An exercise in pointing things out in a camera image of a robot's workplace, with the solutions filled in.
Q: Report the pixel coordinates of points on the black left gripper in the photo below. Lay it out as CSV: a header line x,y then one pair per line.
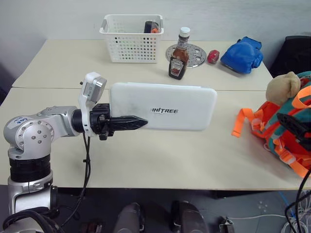
x,y
100,123

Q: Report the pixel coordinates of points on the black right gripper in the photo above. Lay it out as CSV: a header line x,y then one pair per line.
x,y
307,142

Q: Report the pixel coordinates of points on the orange and teal backpack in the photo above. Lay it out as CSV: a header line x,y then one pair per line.
x,y
272,116

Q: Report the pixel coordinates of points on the white rectangular box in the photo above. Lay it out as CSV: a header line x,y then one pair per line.
x,y
165,102

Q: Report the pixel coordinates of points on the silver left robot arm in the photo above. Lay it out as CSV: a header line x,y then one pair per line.
x,y
31,136

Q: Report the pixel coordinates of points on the tan plush toy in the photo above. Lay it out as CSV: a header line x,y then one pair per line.
x,y
279,88

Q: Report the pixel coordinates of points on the black chair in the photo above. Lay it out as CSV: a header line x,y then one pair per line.
x,y
296,55

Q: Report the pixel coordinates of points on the white perforated plastic basket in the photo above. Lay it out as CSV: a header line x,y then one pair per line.
x,y
128,48

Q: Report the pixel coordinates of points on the glass ketchup bottle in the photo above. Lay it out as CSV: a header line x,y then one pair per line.
x,y
178,63

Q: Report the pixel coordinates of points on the blue boxing glove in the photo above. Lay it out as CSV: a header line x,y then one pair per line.
x,y
243,57

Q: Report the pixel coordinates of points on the dark rounded shape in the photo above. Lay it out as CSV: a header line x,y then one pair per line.
x,y
189,217
130,218

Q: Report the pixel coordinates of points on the round perforated metal plate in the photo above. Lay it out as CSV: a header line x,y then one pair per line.
x,y
196,55

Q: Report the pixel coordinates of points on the small orange object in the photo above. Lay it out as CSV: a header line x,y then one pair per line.
x,y
155,30

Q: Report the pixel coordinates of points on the black object in basket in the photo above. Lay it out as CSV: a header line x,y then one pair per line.
x,y
150,26

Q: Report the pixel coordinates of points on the small red round fruit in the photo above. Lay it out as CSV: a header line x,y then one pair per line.
x,y
213,57

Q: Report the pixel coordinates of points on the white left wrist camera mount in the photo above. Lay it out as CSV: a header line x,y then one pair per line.
x,y
91,83

